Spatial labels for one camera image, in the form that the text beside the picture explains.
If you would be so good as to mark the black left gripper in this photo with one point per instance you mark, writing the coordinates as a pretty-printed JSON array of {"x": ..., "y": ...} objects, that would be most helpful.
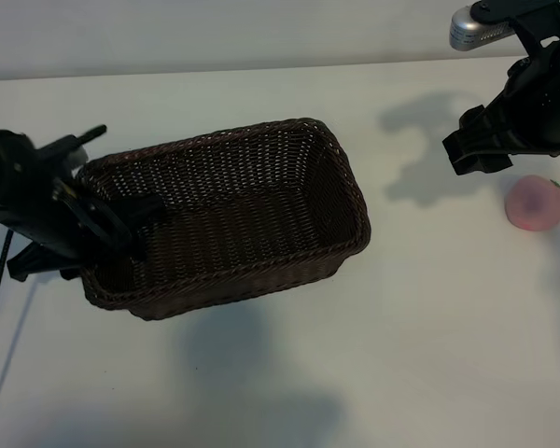
[{"x": 46, "y": 210}]

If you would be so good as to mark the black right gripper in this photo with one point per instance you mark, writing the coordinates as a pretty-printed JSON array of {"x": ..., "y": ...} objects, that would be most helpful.
[{"x": 541, "y": 107}]

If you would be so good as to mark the pink peach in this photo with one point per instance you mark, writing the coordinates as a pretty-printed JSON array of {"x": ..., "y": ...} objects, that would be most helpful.
[{"x": 534, "y": 205}]

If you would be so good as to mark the dark brown wicker basket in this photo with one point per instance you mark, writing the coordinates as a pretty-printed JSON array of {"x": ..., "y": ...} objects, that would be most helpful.
[{"x": 242, "y": 219}]

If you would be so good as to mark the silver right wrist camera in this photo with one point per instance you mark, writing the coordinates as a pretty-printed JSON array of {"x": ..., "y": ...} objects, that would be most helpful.
[{"x": 469, "y": 30}]

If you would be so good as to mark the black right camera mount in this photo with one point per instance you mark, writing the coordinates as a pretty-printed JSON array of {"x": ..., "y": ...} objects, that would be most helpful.
[{"x": 536, "y": 16}]

